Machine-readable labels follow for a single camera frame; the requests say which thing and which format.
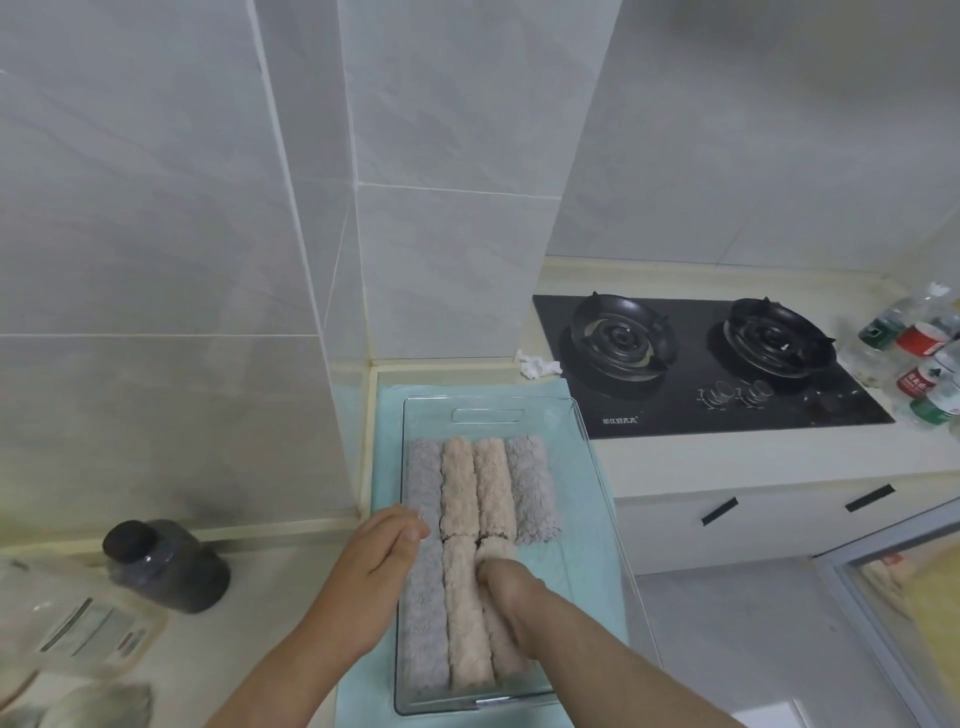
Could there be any person's right hand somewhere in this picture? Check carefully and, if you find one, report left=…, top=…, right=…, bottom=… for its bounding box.
left=477, top=558, right=571, bottom=661

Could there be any person's left hand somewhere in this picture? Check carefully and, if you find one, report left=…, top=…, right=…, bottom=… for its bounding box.
left=318, top=504, right=430, bottom=661

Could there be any grey checked towel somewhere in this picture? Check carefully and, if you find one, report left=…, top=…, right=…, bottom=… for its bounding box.
left=504, top=434, right=562, bottom=547
left=398, top=536, right=451, bottom=695
left=404, top=438, right=445, bottom=538

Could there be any clear plastic tray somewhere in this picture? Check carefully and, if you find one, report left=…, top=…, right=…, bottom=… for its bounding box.
left=393, top=395, right=665, bottom=715

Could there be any person's right forearm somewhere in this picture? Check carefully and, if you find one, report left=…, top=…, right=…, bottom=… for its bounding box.
left=524, top=592, right=744, bottom=728

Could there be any person's left forearm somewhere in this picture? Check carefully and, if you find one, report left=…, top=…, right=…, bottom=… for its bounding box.
left=206, top=614, right=391, bottom=728

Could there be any clear plastic storage bin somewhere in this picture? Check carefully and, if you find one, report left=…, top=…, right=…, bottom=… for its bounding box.
left=333, top=377, right=639, bottom=728

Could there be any dark bottle black cap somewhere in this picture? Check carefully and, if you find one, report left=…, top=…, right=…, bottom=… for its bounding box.
left=102, top=518, right=232, bottom=616

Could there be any black gas stove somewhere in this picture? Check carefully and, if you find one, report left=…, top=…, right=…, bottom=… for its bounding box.
left=532, top=292, right=898, bottom=442

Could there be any white paper wad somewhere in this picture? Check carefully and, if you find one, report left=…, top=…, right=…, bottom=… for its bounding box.
left=513, top=348, right=564, bottom=382

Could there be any white stove cabinet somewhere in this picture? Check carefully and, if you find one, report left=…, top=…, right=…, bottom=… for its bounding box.
left=613, top=472, right=960, bottom=577

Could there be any clear bottle white cap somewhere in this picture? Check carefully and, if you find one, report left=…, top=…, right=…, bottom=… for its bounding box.
left=0, top=558, right=170, bottom=680

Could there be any glass door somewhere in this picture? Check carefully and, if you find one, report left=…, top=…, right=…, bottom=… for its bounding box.
left=813, top=498, right=960, bottom=728

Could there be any clear bottle green label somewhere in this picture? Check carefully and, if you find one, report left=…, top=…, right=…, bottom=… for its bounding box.
left=908, top=382, right=960, bottom=429
left=858, top=296, right=931, bottom=348

